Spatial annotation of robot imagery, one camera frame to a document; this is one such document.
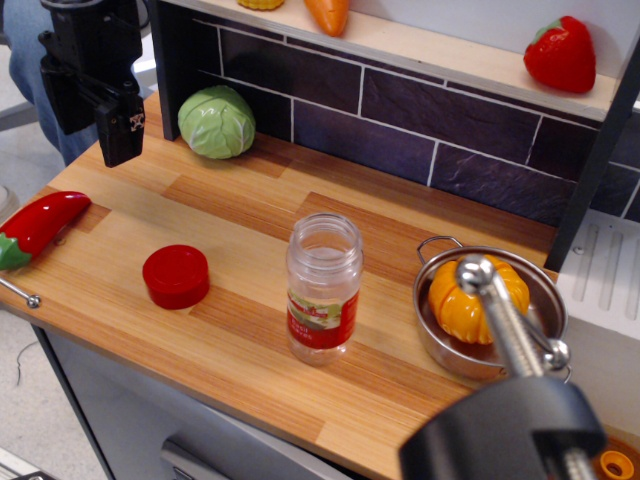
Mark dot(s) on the red toy chili pepper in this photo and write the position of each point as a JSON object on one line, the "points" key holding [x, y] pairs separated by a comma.
{"points": [[25, 235]]}

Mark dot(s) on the wooden shelf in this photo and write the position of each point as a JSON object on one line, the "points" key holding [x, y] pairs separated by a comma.
{"points": [[494, 65]]}

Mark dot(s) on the yellow toy corn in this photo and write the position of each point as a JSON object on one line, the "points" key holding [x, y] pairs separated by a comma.
{"points": [[261, 5]]}

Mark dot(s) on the small steel pot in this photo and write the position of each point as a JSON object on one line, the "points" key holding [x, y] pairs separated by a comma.
{"points": [[547, 310]]}

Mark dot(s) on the red plastic cap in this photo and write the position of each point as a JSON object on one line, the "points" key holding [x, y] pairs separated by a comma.
{"points": [[176, 276]]}

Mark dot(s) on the grey cabinet handle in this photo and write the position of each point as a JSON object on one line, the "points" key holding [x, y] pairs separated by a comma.
{"points": [[180, 464]]}

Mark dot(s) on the green toy cabbage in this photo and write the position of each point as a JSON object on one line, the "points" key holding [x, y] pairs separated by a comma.
{"points": [[217, 123]]}

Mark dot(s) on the red toy strawberry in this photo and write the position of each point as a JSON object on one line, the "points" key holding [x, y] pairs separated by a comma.
{"points": [[562, 56]]}

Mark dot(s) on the clear plastic spice jar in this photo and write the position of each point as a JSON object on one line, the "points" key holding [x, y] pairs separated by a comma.
{"points": [[324, 265]]}

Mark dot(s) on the orange toy pumpkin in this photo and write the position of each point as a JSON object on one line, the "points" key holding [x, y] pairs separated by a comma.
{"points": [[461, 315]]}

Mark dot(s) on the black metal clamp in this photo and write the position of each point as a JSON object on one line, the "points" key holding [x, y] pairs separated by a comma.
{"points": [[528, 426]]}

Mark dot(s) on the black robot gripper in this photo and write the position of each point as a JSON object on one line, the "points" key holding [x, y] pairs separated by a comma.
{"points": [[87, 73]]}

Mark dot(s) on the metal rod with ball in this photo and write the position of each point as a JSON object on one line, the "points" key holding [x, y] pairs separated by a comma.
{"points": [[33, 301]]}

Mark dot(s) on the person in blue jeans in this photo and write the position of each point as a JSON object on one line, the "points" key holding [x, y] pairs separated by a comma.
{"points": [[24, 21]]}

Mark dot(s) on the white toy sink drainboard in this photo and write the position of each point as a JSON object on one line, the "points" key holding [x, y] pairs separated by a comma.
{"points": [[599, 279]]}

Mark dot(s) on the orange toy carrot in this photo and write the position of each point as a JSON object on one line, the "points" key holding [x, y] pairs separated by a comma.
{"points": [[330, 15]]}

